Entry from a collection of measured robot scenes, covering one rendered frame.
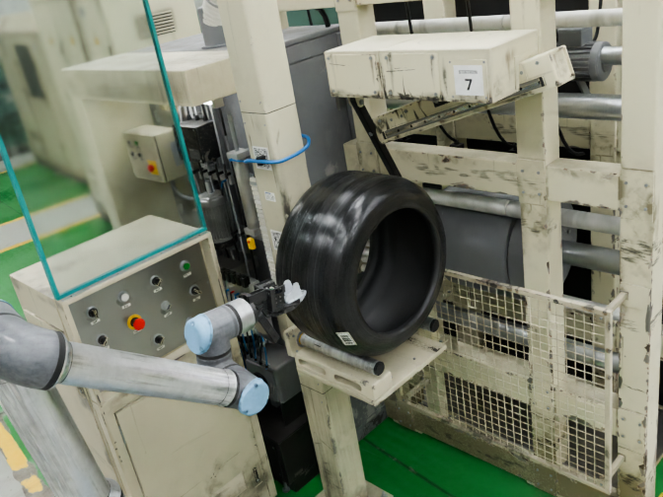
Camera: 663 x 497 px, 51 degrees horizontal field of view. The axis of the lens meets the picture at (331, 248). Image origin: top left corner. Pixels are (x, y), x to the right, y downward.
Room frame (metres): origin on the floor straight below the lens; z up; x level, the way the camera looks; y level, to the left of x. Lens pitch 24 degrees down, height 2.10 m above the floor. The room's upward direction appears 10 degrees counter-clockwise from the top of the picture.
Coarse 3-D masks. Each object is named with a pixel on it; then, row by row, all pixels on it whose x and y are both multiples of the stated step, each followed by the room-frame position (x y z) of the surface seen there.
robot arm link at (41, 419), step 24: (0, 312) 1.22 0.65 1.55; (0, 384) 1.21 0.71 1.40; (24, 408) 1.21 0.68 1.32; (48, 408) 1.24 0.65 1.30; (24, 432) 1.22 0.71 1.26; (48, 432) 1.23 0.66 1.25; (72, 432) 1.26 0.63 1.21; (48, 456) 1.22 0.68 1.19; (72, 456) 1.24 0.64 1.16; (48, 480) 1.24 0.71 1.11; (72, 480) 1.23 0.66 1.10; (96, 480) 1.27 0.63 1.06
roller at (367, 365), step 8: (304, 336) 1.98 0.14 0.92; (304, 344) 1.97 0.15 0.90; (312, 344) 1.94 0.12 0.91; (320, 344) 1.92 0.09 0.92; (328, 352) 1.89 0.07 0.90; (336, 352) 1.86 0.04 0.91; (344, 352) 1.84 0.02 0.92; (344, 360) 1.83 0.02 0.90; (352, 360) 1.81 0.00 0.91; (360, 360) 1.79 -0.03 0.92; (368, 360) 1.77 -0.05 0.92; (376, 360) 1.76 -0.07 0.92; (360, 368) 1.78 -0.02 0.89; (368, 368) 1.75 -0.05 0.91; (376, 368) 1.74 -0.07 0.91; (384, 368) 1.76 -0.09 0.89
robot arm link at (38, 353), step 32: (0, 320) 1.18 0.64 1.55; (0, 352) 1.12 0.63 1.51; (32, 352) 1.12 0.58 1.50; (64, 352) 1.15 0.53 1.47; (96, 352) 1.21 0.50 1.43; (128, 352) 1.27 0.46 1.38; (32, 384) 1.12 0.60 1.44; (64, 384) 1.16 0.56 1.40; (96, 384) 1.18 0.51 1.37; (128, 384) 1.22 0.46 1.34; (160, 384) 1.25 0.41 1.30; (192, 384) 1.30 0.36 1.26; (224, 384) 1.34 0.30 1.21; (256, 384) 1.38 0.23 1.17
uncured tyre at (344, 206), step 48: (336, 192) 1.88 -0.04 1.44; (384, 192) 1.85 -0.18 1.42; (288, 240) 1.84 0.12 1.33; (336, 240) 1.73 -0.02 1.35; (384, 240) 2.19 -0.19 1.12; (432, 240) 1.98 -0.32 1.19; (336, 288) 1.69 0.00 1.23; (384, 288) 2.12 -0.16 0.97; (432, 288) 1.94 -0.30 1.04; (336, 336) 1.70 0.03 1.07; (384, 336) 1.76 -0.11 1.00
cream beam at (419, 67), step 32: (480, 32) 2.05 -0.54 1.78; (512, 32) 1.96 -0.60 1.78; (352, 64) 2.13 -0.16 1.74; (384, 64) 2.04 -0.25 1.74; (416, 64) 1.95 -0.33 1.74; (448, 64) 1.87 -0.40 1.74; (480, 64) 1.79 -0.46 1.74; (512, 64) 1.84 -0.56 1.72; (352, 96) 2.15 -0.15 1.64; (384, 96) 2.06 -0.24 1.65; (416, 96) 1.96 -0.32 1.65; (448, 96) 1.88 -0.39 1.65; (480, 96) 1.80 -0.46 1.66
